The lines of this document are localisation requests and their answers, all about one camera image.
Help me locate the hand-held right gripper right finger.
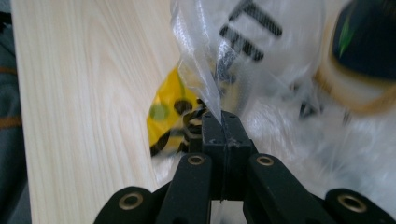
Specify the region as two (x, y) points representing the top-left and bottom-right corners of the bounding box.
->
(221, 111), (339, 224)

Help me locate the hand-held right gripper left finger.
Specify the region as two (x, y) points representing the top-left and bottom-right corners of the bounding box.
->
(155, 111), (226, 224)

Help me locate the clear printed plastic bag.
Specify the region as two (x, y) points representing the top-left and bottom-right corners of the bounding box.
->
(146, 0), (396, 224)

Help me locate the orange drink bottle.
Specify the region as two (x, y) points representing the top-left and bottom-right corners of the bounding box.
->
(313, 0), (396, 116)

